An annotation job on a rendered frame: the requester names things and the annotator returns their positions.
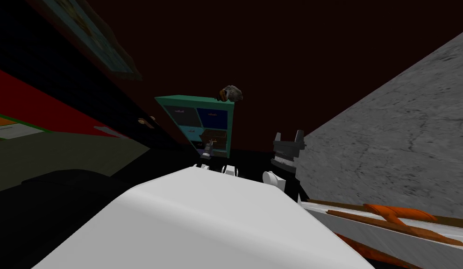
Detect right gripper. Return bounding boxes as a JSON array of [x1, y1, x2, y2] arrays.
[[270, 129, 306, 174]]

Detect green shelf cabinet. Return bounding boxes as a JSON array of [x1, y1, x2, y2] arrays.
[[154, 95, 235, 160]]

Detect grey brown lumpy object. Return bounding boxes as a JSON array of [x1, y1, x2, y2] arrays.
[[216, 85, 243, 103]]

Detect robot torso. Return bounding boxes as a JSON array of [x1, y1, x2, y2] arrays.
[[31, 163, 375, 269]]

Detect orange door handle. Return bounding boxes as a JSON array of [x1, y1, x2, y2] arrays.
[[363, 203, 438, 226]]

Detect framed wall picture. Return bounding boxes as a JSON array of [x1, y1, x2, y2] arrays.
[[40, 0, 143, 81]]

